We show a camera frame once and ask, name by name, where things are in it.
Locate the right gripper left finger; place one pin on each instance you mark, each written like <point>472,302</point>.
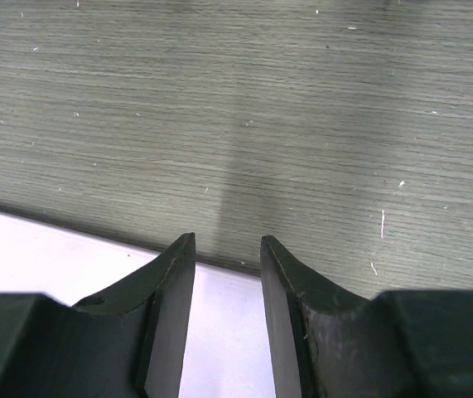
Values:
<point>127,340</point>

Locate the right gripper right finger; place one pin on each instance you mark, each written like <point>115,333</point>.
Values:
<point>326,341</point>

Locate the lilac plastic tray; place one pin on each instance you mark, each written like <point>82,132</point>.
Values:
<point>227,348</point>

